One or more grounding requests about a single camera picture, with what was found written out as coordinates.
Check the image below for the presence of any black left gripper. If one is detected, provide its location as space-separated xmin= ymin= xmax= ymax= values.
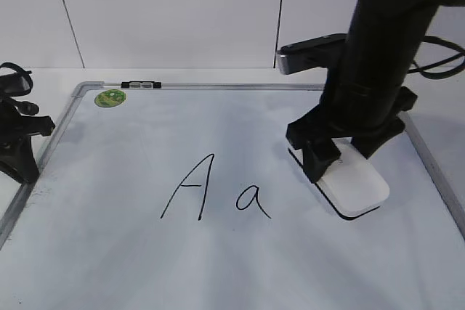
xmin=1 ymin=70 xmax=55 ymax=183

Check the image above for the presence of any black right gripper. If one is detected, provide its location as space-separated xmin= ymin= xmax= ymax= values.
xmin=286 ymin=86 xmax=417 ymax=182

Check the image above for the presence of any white board eraser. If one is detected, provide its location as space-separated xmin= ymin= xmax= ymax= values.
xmin=288 ymin=138 xmax=389 ymax=221

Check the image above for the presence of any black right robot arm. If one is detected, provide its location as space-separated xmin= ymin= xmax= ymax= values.
xmin=278 ymin=0 xmax=464 ymax=162

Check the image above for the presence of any round green sticker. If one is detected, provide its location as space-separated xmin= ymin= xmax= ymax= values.
xmin=94 ymin=89 xmax=126 ymax=108

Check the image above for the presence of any black and silver hanger clip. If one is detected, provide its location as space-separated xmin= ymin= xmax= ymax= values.
xmin=121 ymin=81 xmax=162 ymax=89

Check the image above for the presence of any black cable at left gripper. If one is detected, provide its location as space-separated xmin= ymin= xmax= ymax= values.
xmin=0 ymin=62 xmax=40 ymax=117

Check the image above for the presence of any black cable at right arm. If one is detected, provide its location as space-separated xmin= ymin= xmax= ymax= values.
xmin=409 ymin=36 xmax=465 ymax=80

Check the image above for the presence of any white board with grey frame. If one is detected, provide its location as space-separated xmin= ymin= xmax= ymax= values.
xmin=1 ymin=86 xmax=464 ymax=309

